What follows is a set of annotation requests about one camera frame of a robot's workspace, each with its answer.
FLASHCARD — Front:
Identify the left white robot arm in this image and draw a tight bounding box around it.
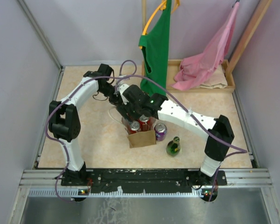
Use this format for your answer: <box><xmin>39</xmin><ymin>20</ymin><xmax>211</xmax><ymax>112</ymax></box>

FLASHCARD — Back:
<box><xmin>46</xmin><ymin>63</ymin><xmax>121</xmax><ymax>185</ymax></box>

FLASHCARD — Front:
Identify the wooden rack frame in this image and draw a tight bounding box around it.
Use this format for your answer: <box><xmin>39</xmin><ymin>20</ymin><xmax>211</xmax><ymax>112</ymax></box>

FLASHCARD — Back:
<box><xmin>141</xmin><ymin>0</ymin><xmax>272</xmax><ymax>77</ymax></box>

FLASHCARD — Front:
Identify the green t-shirt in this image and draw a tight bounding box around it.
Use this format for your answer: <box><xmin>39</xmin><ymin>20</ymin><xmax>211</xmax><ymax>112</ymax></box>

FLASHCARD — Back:
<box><xmin>139</xmin><ymin>0</ymin><xmax>172</xmax><ymax>96</ymax></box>

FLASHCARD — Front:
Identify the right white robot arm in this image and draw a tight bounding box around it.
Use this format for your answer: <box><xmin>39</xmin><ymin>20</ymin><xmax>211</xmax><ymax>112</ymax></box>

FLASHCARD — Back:
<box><xmin>116</xmin><ymin>84</ymin><xmax>234</xmax><ymax>185</ymax></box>

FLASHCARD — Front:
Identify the green glass bottle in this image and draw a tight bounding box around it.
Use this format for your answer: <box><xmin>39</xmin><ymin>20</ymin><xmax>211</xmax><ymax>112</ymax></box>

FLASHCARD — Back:
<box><xmin>166</xmin><ymin>136</ymin><xmax>181</xmax><ymax>157</ymax></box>

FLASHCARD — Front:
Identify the wooden tray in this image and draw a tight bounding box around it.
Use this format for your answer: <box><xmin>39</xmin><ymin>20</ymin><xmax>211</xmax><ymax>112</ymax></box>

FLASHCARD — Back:
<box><xmin>142</xmin><ymin>59</ymin><xmax>235</xmax><ymax>93</ymax></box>

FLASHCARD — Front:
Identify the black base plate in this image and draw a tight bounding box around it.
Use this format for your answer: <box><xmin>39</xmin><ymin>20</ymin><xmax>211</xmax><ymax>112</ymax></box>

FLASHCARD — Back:
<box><xmin>61</xmin><ymin>168</ymin><xmax>227</xmax><ymax>194</ymax></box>

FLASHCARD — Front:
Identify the purple soda can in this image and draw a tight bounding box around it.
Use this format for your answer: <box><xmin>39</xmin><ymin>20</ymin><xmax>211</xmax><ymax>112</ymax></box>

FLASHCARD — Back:
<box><xmin>154</xmin><ymin>123</ymin><xmax>167</xmax><ymax>141</ymax></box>

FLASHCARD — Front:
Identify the yellow clothes hanger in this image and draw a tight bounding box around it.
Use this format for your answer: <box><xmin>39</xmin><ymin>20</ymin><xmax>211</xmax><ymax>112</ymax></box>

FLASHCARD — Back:
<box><xmin>142</xmin><ymin>0</ymin><xmax>180</xmax><ymax>48</ymax></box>

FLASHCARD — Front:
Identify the red cola can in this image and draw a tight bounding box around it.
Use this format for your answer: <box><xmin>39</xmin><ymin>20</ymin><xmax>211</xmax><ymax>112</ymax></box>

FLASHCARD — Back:
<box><xmin>139</xmin><ymin>115</ymin><xmax>151</xmax><ymax>132</ymax></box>
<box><xmin>129</xmin><ymin>121</ymin><xmax>141</xmax><ymax>134</ymax></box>

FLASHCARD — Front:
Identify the watermelon print canvas bag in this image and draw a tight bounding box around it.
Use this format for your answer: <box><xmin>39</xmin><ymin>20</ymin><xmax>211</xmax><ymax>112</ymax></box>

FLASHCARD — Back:
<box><xmin>108</xmin><ymin>107</ymin><xmax>156</xmax><ymax>148</ymax></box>

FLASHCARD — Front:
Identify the beige cloth in tray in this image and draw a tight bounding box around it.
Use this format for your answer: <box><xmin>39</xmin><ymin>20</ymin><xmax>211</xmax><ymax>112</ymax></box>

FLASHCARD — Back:
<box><xmin>199</xmin><ymin>65</ymin><xmax>228</xmax><ymax>89</ymax></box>

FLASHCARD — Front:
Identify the aluminium rail frame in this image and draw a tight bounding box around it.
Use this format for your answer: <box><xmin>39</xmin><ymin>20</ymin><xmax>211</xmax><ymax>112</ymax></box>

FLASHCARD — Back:
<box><xmin>8</xmin><ymin>0</ymin><xmax>280</xmax><ymax>224</ymax></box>

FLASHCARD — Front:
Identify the pink shirt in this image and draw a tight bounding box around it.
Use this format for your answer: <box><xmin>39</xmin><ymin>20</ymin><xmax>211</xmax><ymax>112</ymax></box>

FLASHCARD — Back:
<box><xmin>173</xmin><ymin>1</ymin><xmax>239</xmax><ymax>90</ymax></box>

